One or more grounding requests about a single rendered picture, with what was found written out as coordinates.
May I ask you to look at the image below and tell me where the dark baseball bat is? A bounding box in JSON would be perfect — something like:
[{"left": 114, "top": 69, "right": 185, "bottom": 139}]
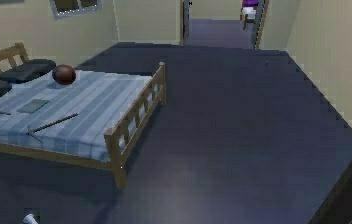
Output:
[{"left": 25, "top": 112, "right": 79, "bottom": 136}]

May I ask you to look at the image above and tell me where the brown ball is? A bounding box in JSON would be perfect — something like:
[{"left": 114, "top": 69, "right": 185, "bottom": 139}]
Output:
[{"left": 51, "top": 64, "right": 77, "bottom": 86}]

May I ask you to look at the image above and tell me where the grey framed window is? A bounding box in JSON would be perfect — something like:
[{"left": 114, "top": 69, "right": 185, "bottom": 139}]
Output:
[{"left": 49, "top": 0, "right": 104, "bottom": 20}]

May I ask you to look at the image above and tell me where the grey-green book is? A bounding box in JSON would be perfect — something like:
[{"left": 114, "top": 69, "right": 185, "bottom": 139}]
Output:
[{"left": 16, "top": 98, "right": 51, "bottom": 115}]

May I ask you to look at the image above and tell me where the white cylinder object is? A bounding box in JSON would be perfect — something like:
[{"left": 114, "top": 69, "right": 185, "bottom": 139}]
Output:
[{"left": 22, "top": 213, "right": 38, "bottom": 224}]

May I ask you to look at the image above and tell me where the wooden bed with blue cover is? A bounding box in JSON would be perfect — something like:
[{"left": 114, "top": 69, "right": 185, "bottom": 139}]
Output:
[{"left": 0, "top": 42, "right": 168, "bottom": 190}]

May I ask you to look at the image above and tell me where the dark room door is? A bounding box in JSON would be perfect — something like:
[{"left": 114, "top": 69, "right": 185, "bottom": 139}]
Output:
[{"left": 182, "top": 0, "right": 191, "bottom": 46}]

